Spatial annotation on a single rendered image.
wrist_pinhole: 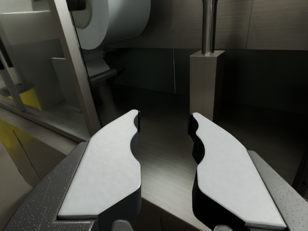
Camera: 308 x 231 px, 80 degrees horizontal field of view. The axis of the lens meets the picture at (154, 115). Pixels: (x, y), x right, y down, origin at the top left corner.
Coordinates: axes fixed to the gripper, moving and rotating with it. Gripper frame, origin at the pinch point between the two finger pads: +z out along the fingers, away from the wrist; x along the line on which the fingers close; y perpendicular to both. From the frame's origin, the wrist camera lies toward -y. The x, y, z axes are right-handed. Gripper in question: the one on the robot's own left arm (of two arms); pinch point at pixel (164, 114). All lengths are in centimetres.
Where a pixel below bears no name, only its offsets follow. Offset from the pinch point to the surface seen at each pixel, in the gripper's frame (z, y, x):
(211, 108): 46, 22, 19
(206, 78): 48, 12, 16
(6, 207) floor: 84, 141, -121
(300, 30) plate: 58, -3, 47
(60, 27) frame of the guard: 37.5, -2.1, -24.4
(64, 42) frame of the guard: 37.6, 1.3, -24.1
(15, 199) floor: 92, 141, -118
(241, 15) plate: 68, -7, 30
